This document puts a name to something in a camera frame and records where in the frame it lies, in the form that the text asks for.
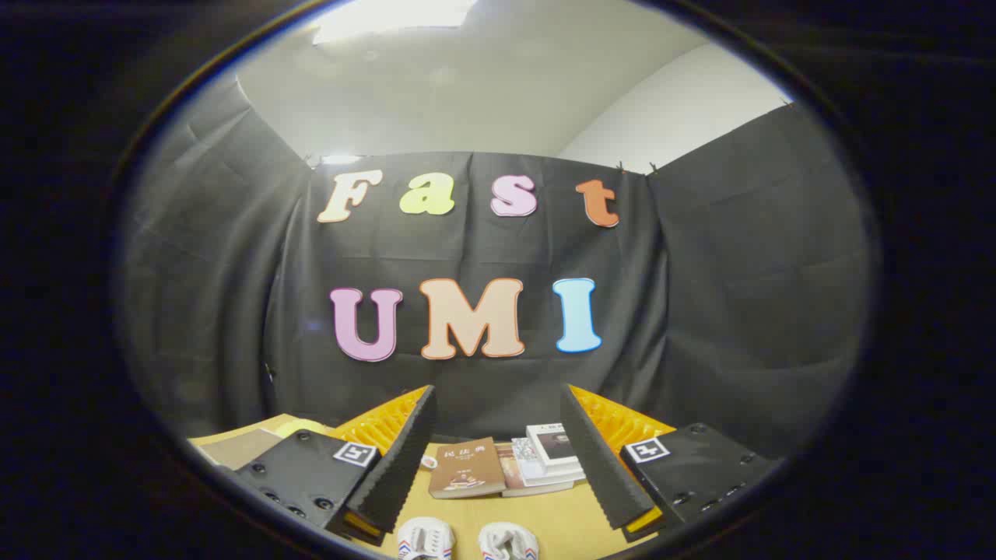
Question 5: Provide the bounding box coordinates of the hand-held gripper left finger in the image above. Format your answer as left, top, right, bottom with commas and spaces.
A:
222, 385, 438, 545

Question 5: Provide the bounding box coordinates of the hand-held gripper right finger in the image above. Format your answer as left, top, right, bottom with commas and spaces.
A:
560, 383, 779, 543

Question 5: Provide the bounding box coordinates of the white canvas shoe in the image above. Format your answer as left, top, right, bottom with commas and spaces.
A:
397, 517, 456, 560
477, 521, 539, 560

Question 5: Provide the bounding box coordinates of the brown fabric storage box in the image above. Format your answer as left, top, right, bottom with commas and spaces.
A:
201, 428, 282, 470

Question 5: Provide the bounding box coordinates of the white book dark picture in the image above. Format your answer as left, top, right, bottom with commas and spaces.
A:
526, 423, 584, 475

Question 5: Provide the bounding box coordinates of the brown cover book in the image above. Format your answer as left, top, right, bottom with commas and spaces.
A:
428, 437, 507, 499

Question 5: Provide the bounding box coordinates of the white patterned cover book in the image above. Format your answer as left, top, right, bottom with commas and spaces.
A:
511, 437, 584, 487

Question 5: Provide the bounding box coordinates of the reddish brown book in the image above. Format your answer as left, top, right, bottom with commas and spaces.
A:
496, 443, 574, 498

